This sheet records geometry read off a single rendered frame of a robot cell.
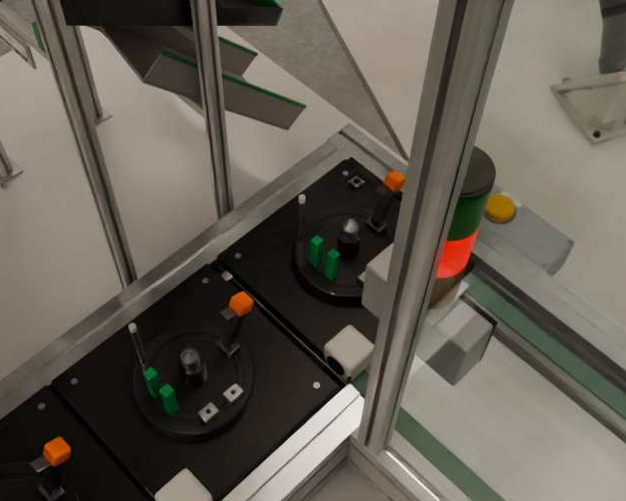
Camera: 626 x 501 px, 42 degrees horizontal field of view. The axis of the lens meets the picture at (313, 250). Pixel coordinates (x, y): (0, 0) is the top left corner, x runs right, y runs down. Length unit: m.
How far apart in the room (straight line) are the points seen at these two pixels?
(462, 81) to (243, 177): 0.85
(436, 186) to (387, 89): 0.90
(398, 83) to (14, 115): 0.64
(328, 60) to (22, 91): 1.45
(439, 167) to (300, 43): 2.28
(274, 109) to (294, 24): 1.74
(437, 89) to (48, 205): 0.90
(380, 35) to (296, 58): 1.23
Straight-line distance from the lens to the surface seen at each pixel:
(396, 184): 1.02
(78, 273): 1.22
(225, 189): 1.12
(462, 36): 0.45
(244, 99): 1.08
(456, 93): 0.48
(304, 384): 0.98
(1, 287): 1.24
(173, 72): 0.98
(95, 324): 1.05
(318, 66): 2.71
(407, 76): 1.45
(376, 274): 0.74
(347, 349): 0.98
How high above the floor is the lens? 1.85
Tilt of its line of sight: 56 degrees down
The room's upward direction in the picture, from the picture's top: 3 degrees clockwise
